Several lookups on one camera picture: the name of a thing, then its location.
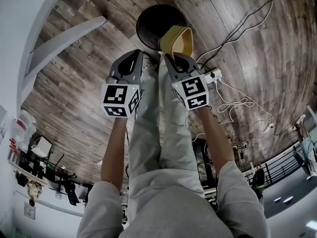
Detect person's white shoe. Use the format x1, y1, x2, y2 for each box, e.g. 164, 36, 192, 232
142, 55, 159, 72

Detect tangled white cable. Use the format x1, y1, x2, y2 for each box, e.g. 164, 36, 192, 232
213, 79, 276, 135

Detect long black cable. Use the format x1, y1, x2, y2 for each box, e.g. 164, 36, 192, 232
197, 0, 317, 68

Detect white table leg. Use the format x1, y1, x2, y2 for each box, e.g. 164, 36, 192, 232
20, 15, 107, 105

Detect white power strip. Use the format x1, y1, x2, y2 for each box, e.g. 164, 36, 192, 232
198, 67, 222, 84

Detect person's grey sweatshirt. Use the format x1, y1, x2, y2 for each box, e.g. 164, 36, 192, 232
76, 160, 272, 238

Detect black tripod stand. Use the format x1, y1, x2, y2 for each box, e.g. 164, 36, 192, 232
53, 154, 80, 206

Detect yellow container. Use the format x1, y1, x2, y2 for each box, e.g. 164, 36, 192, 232
159, 25, 195, 60

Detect white box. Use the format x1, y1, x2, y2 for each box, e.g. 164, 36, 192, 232
31, 136, 53, 159

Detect red and white canister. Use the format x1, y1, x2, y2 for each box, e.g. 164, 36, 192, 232
14, 110, 37, 144

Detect black metal railing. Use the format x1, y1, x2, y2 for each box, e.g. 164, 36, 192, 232
241, 139, 307, 192

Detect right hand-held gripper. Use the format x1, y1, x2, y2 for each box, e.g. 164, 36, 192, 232
163, 53, 210, 112

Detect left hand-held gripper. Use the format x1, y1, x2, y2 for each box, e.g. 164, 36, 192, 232
100, 49, 145, 119

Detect person's left forearm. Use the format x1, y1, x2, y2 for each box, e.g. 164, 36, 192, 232
100, 117, 130, 191

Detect person's right forearm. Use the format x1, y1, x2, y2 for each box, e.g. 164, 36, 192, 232
195, 106, 236, 176

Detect black round trash bin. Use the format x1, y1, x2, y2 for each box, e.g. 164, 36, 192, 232
136, 4, 189, 52

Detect white wall socket plate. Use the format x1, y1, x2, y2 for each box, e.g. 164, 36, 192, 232
23, 202, 36, 221

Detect long white cable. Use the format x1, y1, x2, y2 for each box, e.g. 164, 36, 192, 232
195, 0, 274, 63

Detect person's grey trousers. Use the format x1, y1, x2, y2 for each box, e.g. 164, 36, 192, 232
127, 50, 206, 198

